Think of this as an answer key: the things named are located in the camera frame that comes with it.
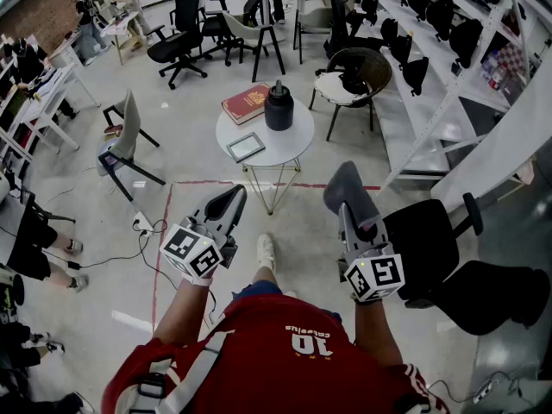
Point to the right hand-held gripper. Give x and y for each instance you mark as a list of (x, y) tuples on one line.
[(379, 274)]

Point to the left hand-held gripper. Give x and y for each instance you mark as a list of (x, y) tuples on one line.
[(190, 248)]

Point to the grey cloth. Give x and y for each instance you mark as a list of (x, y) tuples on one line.
[(345, 188)]

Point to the black vase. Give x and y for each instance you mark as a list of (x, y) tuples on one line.
[(279, 110)]

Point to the person's left forearm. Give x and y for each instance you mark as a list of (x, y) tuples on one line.
[(181, 313)]

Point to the person's right forearm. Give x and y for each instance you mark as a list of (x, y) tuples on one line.
[(377, 334)]

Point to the person's white left shoe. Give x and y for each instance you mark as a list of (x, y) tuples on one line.
[(266, 250)]

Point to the white wristband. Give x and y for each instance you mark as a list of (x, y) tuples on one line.
[(198, 280)]

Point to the white power strip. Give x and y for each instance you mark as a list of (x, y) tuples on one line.
[(143, 224)]

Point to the person's blue shorts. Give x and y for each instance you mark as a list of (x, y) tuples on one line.
[(259, 290)]

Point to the round white side table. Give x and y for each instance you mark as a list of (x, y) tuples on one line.
[(284, 145)]

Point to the red book with gold ornament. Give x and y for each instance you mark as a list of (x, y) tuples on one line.
[(246, 104)]

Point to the beige chair with black legs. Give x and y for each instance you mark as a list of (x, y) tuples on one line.
[(129, 127), (241, 28), (315, 17)]

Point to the white purple floor device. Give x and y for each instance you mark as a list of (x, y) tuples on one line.
[(105, 158)]

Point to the white seat cushion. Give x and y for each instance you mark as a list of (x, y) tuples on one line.
[(332, 91)]

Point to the red gold small box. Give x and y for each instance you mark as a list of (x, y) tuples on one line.
[(113, 131)]

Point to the white shelving rack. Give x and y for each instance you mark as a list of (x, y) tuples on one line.
[(427, 102)]

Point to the black power adapter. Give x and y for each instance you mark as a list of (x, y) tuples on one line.
[(74, 265)]

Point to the dark wicker chair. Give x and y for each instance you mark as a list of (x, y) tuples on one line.
[(379, 67)]

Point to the row of black bags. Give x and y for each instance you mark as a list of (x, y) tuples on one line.
[(416, 73)]

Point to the white body harness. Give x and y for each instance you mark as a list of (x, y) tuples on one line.
[(196, 373)]

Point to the person's red shirt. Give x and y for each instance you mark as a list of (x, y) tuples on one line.
[(280, 373)]

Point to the white board panel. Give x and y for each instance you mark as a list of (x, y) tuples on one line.
[(509, 145)]

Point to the white desk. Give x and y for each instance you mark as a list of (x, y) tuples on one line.
[(47, 97)]

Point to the light wooden table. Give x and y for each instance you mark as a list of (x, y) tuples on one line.
[(121, 24)]

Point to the grey power strip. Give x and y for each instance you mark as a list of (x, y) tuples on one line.
[(485, 388)]

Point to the red white checkered box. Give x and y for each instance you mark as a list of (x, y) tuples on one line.
[(513, 56)]

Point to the black picture frame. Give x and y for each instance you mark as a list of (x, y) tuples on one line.
[(246, 147)]

